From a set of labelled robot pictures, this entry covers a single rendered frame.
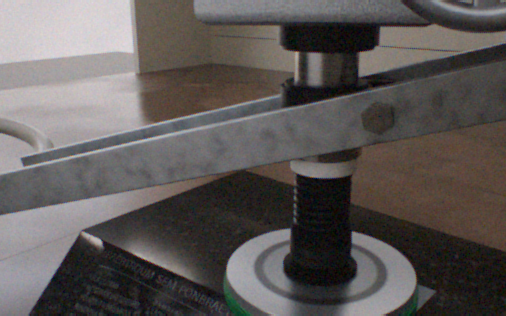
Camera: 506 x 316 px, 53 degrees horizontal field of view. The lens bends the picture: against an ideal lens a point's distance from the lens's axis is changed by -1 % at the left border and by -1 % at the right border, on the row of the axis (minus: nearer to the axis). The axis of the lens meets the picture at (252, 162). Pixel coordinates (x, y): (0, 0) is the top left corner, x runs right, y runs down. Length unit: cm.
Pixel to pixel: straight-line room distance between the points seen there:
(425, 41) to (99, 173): 668
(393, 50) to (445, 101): 687
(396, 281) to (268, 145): 21
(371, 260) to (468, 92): 25
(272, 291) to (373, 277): 11
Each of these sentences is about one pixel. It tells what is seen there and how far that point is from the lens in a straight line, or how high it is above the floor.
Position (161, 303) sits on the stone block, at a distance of 65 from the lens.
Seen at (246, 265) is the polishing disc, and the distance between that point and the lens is 60.
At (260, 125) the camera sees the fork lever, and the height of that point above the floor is 107.
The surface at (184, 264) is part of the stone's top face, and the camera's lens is 67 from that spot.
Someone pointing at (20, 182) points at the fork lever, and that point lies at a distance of 65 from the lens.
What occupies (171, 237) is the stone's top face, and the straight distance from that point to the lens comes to 74.
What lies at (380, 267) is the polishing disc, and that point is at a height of 89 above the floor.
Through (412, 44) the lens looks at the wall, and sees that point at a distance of 721.
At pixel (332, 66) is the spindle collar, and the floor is 113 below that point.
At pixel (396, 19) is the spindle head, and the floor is 117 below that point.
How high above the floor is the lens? 119
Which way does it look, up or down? 18 degrees down
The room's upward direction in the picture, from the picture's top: 1 degrees counter-clockwise
